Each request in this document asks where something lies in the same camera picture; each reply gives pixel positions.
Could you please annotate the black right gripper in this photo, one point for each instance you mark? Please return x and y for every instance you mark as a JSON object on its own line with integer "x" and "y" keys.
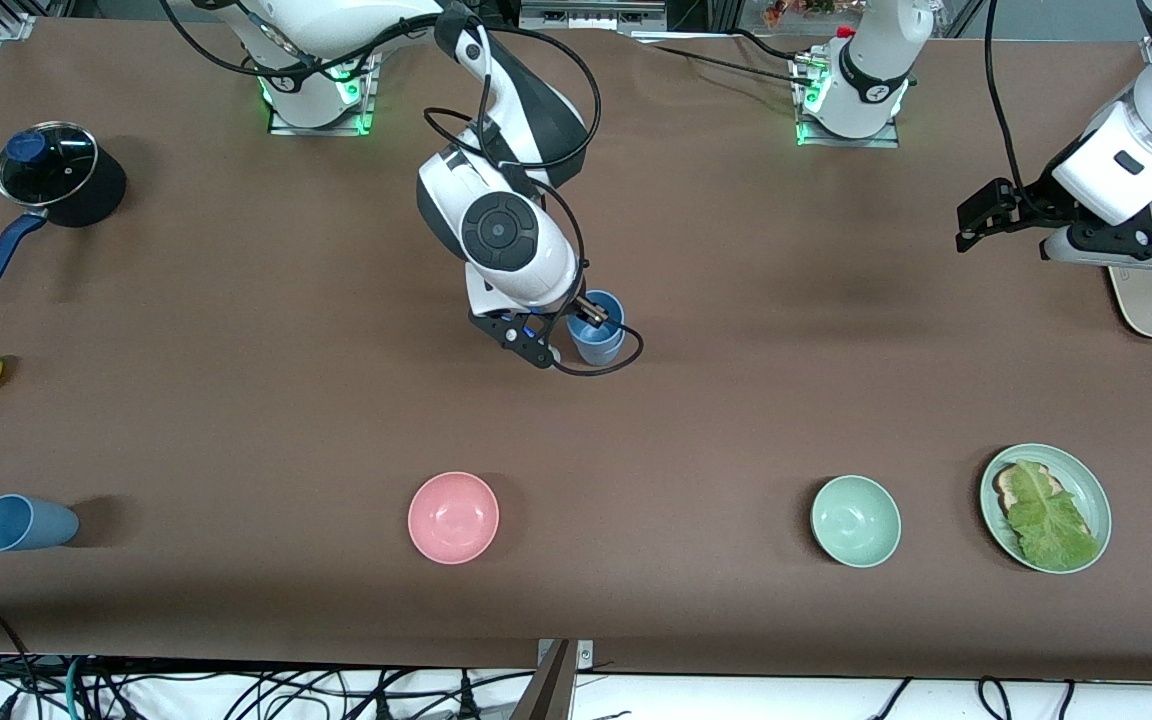
{"x": 588, "y": 309}

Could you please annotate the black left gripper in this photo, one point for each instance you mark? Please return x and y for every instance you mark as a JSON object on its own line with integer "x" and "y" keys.
{"x": 1026, "y": 207}

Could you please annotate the plain blue cup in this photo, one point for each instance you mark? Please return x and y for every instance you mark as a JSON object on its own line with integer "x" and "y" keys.
{"x": 616, "y": 312}
{"x": 36, "y": 525}

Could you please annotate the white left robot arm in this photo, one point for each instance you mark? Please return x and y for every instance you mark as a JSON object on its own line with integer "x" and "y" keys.
{"x": 871, "y": 60}

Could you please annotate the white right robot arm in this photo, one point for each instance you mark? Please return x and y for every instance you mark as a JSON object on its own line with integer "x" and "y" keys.
{"x": 526, "y": 260}

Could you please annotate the pink bowl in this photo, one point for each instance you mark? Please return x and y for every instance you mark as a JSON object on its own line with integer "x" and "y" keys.
{"x": 453, "y": 518}

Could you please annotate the bread slice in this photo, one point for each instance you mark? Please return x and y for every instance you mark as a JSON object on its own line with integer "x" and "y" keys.
{"x": 1006, "y": 488}

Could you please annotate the mint green plate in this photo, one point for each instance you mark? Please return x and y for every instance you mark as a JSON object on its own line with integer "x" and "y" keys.
{"x": 1086, "y": 480}

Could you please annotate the grey metal box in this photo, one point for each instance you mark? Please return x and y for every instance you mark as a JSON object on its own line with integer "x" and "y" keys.
{"x": 591, "y": 15}

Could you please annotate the green lettuce leaf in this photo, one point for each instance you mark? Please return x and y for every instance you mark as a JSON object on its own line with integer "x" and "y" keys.
{"x": 1051, "y": 525}

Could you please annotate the mint green bowl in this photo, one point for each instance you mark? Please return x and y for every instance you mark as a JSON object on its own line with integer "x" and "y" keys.
{"x": 856, "y": 521}

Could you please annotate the brown table cover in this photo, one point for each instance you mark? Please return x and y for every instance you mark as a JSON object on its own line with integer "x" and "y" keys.
{"x": 236, "y": 300}

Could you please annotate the dark metal beam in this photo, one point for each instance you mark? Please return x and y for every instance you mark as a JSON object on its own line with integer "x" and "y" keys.
{"x": 546, "y": 690}

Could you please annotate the glass lid with blue knob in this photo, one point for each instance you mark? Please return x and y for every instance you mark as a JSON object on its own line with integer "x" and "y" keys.
{"x": 61, "y": 165}

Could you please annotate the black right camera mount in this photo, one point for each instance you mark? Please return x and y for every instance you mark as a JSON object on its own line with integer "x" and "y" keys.
{"x": 511, "y": 335}

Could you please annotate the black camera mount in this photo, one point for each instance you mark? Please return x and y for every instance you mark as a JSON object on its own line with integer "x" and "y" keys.
{"x": 511, "y": 335}
{"x": 1136, "y": 238}

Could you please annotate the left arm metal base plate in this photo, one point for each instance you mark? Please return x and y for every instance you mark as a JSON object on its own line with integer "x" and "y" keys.
{"x": 881, "y": 142}

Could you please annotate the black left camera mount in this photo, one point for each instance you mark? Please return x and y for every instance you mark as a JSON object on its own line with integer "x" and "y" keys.
{"x": 1136, "y": 238}

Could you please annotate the silver table edge bracket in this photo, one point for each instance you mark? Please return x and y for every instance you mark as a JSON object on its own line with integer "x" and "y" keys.
{"x": 584, "y": 655}

